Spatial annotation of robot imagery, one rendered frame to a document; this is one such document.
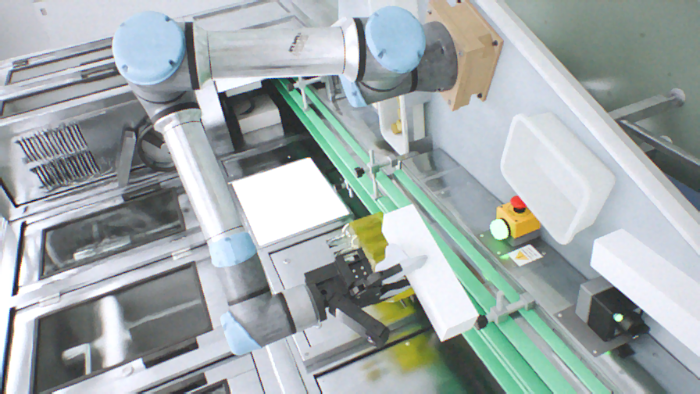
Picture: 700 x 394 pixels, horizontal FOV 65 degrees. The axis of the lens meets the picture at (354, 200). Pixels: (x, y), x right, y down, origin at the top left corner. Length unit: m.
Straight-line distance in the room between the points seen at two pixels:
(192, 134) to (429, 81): 0.50
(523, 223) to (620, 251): 0.27
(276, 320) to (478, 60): 0.66
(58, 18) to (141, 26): 3.98
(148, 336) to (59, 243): 0.65
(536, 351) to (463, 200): 0.45
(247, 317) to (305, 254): 0.81
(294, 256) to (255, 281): 0.79
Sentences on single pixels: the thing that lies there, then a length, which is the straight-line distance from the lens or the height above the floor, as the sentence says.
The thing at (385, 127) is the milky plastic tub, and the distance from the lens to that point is 1.73.
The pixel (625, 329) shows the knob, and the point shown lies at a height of 0.81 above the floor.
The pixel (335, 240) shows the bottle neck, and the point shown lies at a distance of 1.53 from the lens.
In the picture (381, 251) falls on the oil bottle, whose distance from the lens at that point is 1.45.
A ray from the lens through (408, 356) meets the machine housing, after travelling 1.46.
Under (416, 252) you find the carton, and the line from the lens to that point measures 0.99.
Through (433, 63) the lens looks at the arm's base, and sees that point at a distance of 1.18.
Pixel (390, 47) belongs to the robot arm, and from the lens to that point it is 1.00.
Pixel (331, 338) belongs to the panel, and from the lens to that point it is 1.47.
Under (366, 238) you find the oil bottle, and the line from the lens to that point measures 1.49.
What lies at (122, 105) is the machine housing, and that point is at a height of 1.58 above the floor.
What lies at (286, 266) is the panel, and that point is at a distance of 1.69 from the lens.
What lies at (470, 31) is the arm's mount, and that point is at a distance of 1.21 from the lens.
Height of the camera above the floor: 1.40
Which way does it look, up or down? 14 degrees down
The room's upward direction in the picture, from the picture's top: 110 degrees counter-clockwise
